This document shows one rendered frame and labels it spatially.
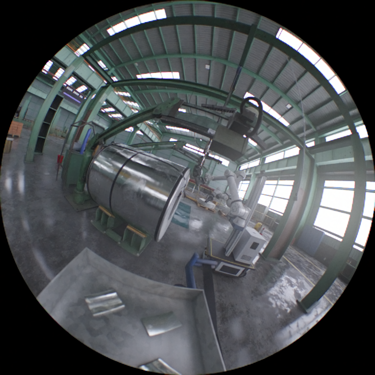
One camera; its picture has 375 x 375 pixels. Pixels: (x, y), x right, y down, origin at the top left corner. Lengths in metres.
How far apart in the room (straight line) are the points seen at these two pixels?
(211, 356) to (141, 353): 0.09
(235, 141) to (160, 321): 0.73
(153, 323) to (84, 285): 0.12
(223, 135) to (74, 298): 0.78
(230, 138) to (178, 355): 0.78
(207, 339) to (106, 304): 0.15
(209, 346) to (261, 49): 11.99
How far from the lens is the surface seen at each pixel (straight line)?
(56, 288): 0.22
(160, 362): 0.22
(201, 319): 0.23
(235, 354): 1.57
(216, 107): 1.29
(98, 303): 0.22
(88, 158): 2.26
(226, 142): 0.64
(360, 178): 3.21
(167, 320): 0.23
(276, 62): 11.93
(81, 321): 0.22
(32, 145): 4.81
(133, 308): 0.23
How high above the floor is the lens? 1.22
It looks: 4 degrees down
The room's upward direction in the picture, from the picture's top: 23 degrees clockwise
